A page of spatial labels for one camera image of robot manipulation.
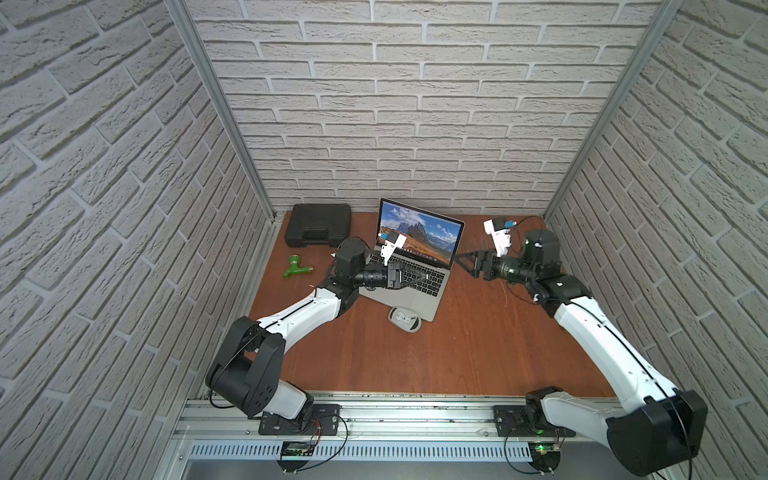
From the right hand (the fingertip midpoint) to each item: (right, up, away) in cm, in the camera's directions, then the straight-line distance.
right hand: (465, 257), depth 74 cm
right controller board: (+19, -48, -3) cm, 52 cm away
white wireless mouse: (-15, -19, +14) cm, 28 cm away
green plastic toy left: (-53, -5, +29) cm, 61 cm away
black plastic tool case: (-47, +10, +37) cm, 61 cm away
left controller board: (-43, -47, -2) cm, 64 cm away
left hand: (-10, -5, -3) cm, 11 cm away
